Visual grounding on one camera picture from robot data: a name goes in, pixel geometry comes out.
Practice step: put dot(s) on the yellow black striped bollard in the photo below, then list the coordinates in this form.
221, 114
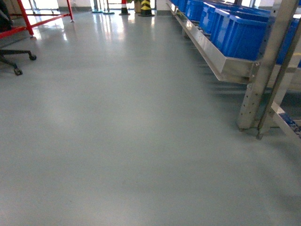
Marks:
146, 10

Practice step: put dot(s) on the red white striped bollard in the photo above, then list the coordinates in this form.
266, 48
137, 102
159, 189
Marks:
124, 10

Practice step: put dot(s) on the row of blue crates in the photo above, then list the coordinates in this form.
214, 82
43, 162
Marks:
237, 31

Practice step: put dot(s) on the stainless steel rack frame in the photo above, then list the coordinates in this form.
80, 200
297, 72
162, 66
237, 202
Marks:
267, 83

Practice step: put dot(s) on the red metal table frame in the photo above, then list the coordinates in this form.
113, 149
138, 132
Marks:
28, 26

